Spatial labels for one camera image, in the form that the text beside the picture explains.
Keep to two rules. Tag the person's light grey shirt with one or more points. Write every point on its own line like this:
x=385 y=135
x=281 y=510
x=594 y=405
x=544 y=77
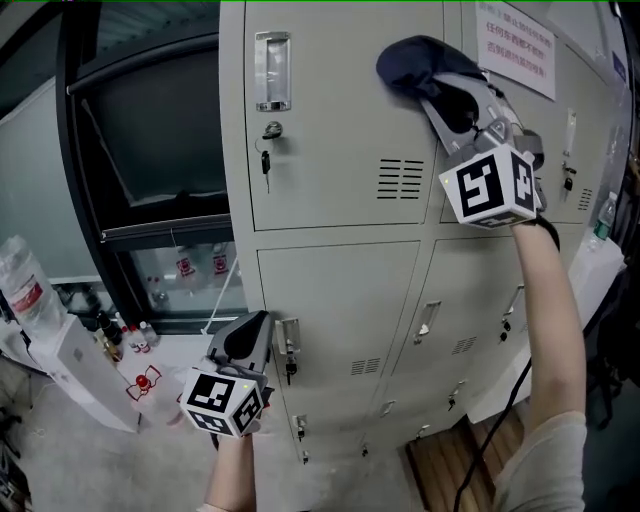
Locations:
x=545 y=465

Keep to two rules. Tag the person's left forearm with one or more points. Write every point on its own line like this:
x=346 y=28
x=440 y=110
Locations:
x=230 y=475

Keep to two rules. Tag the beige metal locker cabinet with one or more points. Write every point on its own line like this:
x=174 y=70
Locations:
x=340 y=310

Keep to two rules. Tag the dark glass bottle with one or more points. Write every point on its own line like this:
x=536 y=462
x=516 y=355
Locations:
x=106 y=327

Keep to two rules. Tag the black office chair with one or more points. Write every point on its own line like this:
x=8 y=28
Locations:
x=615 y=360

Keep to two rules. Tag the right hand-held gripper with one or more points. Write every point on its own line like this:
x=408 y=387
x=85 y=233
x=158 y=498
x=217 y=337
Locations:
x=480 y=190

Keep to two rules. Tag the small clear plastic bottle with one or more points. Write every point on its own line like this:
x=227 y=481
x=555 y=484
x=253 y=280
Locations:
x=150 y=331

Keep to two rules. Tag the black framed window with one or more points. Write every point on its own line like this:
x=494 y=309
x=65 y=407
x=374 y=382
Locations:
x=160 y=140

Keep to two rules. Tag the wooden slat platform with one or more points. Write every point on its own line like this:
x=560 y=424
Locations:
x=440 y=465

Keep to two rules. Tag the white water dispenser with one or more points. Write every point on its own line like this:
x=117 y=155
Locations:
x=75 y=370

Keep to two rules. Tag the amber bottle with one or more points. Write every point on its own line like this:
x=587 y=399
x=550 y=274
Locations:
x=114 y=352

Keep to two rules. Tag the person's right forearm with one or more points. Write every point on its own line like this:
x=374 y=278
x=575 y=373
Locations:
x=550 y=325

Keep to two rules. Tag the beige metal cabinet door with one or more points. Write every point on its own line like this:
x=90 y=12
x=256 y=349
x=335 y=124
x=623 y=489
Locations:
x=340 y=125

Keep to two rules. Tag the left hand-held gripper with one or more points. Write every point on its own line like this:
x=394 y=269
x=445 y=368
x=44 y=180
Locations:
x=215 y=395

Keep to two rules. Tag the white paper notice red print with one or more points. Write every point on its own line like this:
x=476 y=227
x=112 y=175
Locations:
x=515 y=50

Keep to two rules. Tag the dark blue wiping cloth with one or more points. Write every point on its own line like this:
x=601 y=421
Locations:
x=415 y=65

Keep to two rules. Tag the black key fob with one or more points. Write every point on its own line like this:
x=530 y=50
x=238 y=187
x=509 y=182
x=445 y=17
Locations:
x=265 y=162

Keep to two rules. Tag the clear dispenser water bottle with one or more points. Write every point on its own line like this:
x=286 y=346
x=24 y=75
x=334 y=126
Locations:
x=27 y=280

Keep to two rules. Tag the frosted glass panel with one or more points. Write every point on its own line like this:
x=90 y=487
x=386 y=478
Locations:
x=40 y=200

